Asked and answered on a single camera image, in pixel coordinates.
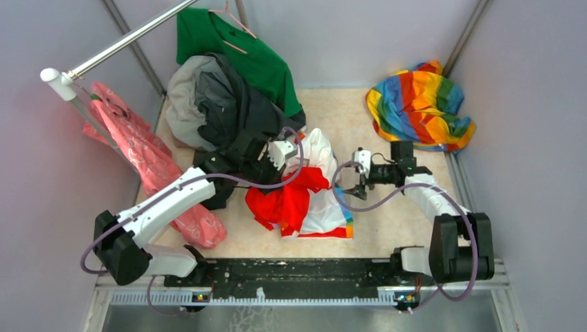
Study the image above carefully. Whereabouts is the silver clothes rail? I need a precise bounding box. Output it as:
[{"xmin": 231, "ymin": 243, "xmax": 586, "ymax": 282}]
[{"xmin": 39, "ymin": 1, "xmax": 195, "ymax": 156}]

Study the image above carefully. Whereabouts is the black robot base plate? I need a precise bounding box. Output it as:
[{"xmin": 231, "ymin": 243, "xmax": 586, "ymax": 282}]
[{"xmin": 164, "ymin": 258, "xmax": 433, "ymax": 299}]

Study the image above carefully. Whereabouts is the green t-shirt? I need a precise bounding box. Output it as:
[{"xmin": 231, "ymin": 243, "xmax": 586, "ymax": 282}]
[{"xmin": 176, "ymin": 7, "xmax": 302, "ymax": 117}]

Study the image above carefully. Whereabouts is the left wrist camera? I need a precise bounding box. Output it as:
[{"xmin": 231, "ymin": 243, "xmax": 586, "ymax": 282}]
[{"xmin": 267, "ymin": 140, "xmax": 298, "ymax": 170}]

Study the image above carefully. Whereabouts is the pink clothes hanger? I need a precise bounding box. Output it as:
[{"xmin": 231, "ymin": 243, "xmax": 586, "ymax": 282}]
[{"xmin": 208, "ymin": 0, "xmax": 257, "ymax": 39}]

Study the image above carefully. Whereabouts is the pink patterned garment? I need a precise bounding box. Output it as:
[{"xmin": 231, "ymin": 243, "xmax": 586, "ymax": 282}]
[{"xmin": 89, "ymin": 82, "xmax": 226, "ymax": 249}]

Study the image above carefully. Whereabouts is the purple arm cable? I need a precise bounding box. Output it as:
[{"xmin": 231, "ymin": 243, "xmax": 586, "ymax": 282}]
[
  {"xmin": 80, "ymin": 127, "xmax": 305, "ymax": 317},
  {"xmin": 331, "ymin": 160, "xmax": 479, "ymax": 314}
]

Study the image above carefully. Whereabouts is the red white cartoon jacket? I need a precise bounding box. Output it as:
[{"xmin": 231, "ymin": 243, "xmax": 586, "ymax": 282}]
[{"xmin": 245, "ymin": 128, "xmax": 354, "ymax": 239}]

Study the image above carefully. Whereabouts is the dark grey jacket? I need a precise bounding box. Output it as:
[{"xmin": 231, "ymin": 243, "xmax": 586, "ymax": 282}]
[{"xmin": 165, "ymin": 53, "xmax": 305, "ymax": 210}]

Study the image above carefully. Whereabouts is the aluminium frame rail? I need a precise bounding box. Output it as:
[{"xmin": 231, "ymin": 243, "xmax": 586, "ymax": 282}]
[{"xmin": 83, "ymin": 258, "xmax": 523, "ymax": 331}]

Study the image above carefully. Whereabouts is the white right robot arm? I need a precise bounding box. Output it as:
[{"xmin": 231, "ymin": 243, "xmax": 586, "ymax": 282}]
[{"xmin": 344, "ymin": 141, "xmax": 495, "ymax": 285}]

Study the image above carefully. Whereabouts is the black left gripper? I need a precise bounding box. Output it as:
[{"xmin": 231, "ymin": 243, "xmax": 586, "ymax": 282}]
[{"xmin": 242, "ymin": 149, "xmax": 287, "ymax": 196}]

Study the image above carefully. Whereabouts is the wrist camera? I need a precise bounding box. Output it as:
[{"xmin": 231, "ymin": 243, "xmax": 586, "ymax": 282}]
[
  {"xmin": 267, "ymin": 140, "xmax": 298, "ymax": 170},
  {"xmin": 352, "ymin": 147, "xmax": 372, "ymax": 176}
]

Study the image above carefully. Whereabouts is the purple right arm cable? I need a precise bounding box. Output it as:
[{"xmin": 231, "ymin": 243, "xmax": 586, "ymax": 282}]
[{"xmin": 331, "ymin": 160, "xmax": 479, "ymax": 314}]

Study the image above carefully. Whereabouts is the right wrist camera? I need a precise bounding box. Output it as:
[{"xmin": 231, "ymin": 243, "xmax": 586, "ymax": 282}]
[{"xmin": 352, "ymin": 147, "xmax": 372, "ymax": 176}]

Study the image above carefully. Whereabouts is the rainbow striped garment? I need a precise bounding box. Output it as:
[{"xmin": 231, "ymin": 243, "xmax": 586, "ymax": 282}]
[{"xmin": 365, "ymin": 61, "xmax": 476, "ymax": 154}]

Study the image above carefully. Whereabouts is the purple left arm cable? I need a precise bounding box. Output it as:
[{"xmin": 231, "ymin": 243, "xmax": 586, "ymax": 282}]
[{"xmin": 80, "ymin": 127, "xmax": 305, "ymax": 317}]

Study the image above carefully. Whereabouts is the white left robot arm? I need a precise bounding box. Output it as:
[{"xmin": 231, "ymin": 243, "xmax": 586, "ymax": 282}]
[{"xmin": 91, "ymin": 134, "xmax": 298, "ymax": 286}]

